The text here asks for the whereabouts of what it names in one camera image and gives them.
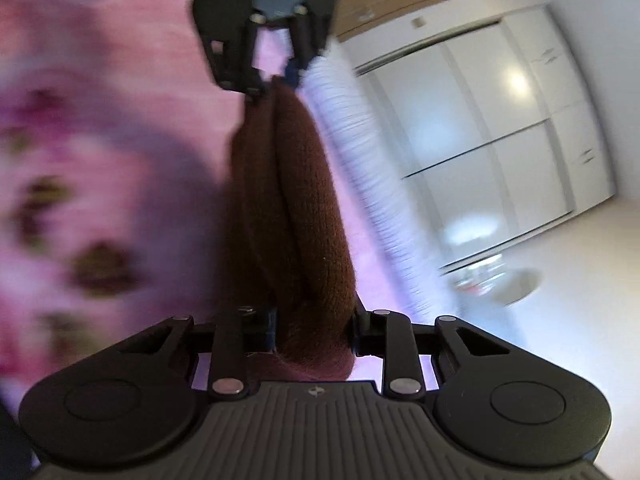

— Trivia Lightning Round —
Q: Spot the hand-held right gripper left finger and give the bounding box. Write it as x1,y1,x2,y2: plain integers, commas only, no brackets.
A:
119,306,279,402

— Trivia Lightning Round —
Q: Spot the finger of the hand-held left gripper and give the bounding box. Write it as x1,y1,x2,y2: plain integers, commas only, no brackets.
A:
204,14,267,99
285,6,329,87

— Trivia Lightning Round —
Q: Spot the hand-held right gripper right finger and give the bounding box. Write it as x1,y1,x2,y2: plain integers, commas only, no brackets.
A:
351,309,507,402

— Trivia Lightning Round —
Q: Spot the maroon knitted sweater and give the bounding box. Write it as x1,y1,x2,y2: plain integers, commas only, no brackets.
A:
219,76,359,382

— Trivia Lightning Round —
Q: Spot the white round object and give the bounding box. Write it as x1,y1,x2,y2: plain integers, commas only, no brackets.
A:
449,254,544,307

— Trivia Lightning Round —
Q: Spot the white ribbed quilt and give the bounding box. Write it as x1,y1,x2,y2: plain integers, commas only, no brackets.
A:
299,54,462,342

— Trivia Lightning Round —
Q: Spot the pink floral bed sheet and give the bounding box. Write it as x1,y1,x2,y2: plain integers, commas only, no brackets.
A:
0,0,426,411

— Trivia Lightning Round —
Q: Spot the white wardrobe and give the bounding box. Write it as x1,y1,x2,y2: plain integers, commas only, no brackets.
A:
344,4,617,277

